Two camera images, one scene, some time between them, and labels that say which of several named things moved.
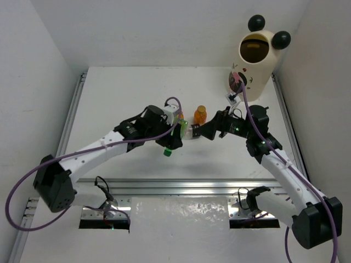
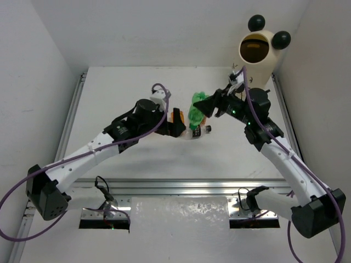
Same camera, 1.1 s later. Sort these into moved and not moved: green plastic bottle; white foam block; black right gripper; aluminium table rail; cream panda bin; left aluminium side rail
Moved: green plastic bottle; black right gripper
Not moved: left aluminium side rail; cream panda bin; aluminium table rail; white foam block
